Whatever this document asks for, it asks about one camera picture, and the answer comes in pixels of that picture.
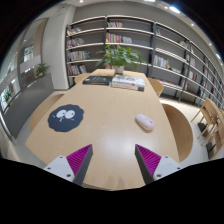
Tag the pale pink computer mouse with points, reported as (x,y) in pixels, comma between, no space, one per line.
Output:
(144,121)

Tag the white-covered thick book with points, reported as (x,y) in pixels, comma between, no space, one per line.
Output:
(128,80)

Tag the wooden slat-back chair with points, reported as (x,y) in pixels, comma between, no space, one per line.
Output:
(208,110)
(218,133)

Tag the green potted plant, white pot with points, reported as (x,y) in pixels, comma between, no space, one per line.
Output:
(118,56)

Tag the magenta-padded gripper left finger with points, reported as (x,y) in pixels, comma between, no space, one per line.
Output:
(63,166)

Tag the grey low counter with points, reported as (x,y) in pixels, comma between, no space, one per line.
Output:
(26,103)

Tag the dark cartoon-eyed mouse pad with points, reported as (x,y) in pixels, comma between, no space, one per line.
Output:
(65,123)

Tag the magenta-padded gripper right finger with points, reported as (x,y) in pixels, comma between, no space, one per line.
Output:
(163,166)

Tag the rounded wooden chair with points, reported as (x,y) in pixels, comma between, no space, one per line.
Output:
(156,86)
(180,133)
(80,77)

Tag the grey bookshelf unit with books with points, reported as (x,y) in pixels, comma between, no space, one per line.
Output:
(133,30)

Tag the small green potted plant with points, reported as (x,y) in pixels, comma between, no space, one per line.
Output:
(41,69)

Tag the ceiling spot lights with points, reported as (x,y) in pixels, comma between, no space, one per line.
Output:
(174,9)

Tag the black hardcover book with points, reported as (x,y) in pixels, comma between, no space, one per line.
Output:
(97,80)

